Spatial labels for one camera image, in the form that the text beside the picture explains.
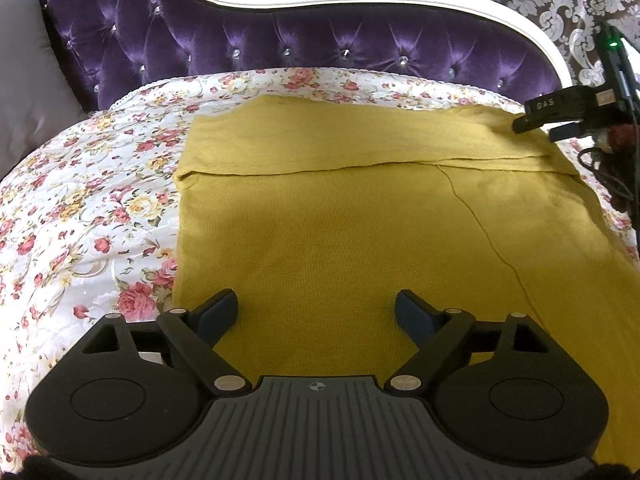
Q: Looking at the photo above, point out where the black cable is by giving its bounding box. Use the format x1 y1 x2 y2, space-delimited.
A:
577 145 640 252

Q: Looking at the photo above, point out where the mustard yellow knit garment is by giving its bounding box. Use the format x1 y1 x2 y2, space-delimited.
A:
174 96 639 466

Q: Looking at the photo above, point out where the grey satin pillow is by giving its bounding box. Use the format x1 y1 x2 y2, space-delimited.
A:
1 0 87 176

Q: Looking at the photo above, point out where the floral quilted bedspread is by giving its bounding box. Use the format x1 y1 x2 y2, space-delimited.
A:
0 66 640 476

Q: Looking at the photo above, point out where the purple tufted velvet headboard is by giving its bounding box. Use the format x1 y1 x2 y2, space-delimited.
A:
39 0 572 110

